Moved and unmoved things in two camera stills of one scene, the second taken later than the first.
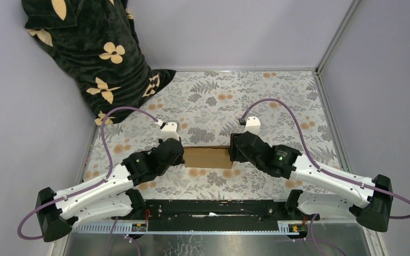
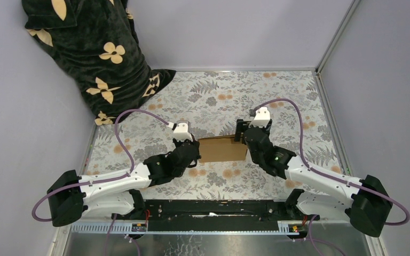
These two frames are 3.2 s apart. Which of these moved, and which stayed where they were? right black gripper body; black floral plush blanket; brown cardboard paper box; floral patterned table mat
Moved: right black gripper body; brown cardboard paper box
Stayed: floral patterned table mat; black floral plush blanket
